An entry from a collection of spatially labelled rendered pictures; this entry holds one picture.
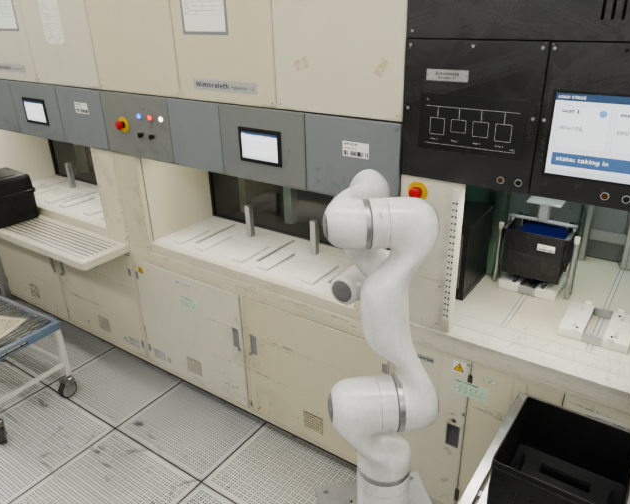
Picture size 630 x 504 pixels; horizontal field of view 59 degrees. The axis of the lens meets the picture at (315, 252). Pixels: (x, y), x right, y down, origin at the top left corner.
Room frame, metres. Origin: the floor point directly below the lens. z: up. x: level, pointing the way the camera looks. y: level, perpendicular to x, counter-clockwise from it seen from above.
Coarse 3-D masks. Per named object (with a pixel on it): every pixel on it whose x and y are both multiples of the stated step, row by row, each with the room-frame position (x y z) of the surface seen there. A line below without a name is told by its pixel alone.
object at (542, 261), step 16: (544, 208) 1.89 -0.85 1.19; (512, 224) 1.94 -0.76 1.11; (560, 224) 1.86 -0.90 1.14; (576, 224) 1.91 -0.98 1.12; (512, 240) 1.87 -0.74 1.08; (528, 240) 1.84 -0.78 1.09; (544, 240) 1.80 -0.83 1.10; (560, 240) 1.77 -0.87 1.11; (512, 256) 1.86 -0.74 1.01; (528, 256) 1.83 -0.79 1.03; (544, 256) 1.80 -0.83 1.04; (560, 256) 1.77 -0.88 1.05; (512, 272) 1.86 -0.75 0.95; (528, 272) 1.83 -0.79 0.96; (544, 272) 1.79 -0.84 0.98; (560, 272) 1.77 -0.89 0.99
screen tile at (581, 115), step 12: (564, 108) 1.42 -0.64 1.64; (576, 108) 1.40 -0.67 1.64; (588, 108) 1.39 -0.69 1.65; (600, 108) 1.37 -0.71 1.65; (564, 120) 1.42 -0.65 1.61; (576, 120) 1.40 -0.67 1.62; (588, 120) 1.38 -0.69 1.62; (600, 120) 1.37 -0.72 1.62; (564, 132) 1.41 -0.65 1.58; (600, 132) 1.37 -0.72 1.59; (564, 144) 1.41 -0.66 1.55; (576, 144) 1.39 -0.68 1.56; (588, 144) 1.38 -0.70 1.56; (600, 144) 1.36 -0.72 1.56
